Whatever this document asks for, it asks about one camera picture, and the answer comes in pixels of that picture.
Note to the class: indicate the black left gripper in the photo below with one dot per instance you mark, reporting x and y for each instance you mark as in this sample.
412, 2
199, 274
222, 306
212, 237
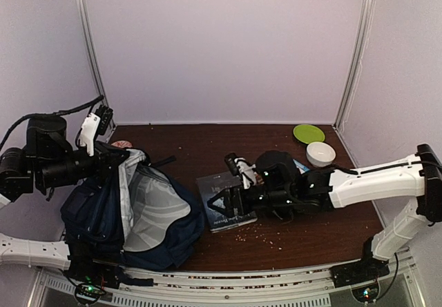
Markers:
103, 160

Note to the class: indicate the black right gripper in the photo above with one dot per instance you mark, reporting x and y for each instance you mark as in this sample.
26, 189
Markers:
229, 193

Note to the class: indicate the navy blue backpack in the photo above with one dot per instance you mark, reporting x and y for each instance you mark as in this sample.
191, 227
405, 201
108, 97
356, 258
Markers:
140, 217

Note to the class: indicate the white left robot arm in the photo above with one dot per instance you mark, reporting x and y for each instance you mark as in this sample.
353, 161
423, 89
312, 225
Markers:
17, 179

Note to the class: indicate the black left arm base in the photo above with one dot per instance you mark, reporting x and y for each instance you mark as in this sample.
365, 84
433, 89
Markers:
87, 266

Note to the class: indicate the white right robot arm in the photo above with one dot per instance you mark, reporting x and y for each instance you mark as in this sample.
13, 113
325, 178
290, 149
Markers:
417, 176

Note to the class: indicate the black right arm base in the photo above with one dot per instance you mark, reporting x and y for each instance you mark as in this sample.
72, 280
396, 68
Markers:
365, 269

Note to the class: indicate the dog picture book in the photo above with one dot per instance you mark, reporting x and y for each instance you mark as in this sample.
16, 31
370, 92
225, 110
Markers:
302, 168

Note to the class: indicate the dark Wuthering Heights book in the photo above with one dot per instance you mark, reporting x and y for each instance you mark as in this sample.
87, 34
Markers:
209, 187

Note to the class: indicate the white bowl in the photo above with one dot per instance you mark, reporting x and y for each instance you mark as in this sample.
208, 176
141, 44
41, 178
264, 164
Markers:
320, 154

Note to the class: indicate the green plate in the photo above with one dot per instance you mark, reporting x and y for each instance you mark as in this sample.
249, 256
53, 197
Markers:
306, 133

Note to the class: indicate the orange patterned bowl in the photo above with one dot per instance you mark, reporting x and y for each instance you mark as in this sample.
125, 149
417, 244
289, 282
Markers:
122, 144

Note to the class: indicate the aluminium front rail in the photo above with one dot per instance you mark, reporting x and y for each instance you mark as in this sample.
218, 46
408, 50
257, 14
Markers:
307, 286

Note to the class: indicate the aluminium frame post left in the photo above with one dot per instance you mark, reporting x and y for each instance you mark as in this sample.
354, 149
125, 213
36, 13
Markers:
90, 50

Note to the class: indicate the aluminium frame post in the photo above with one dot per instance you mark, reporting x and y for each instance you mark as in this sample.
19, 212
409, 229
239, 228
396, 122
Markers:
90, 50
355, 67

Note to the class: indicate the aluminium frame post right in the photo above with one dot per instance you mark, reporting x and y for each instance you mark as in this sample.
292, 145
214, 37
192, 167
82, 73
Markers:
355, 67

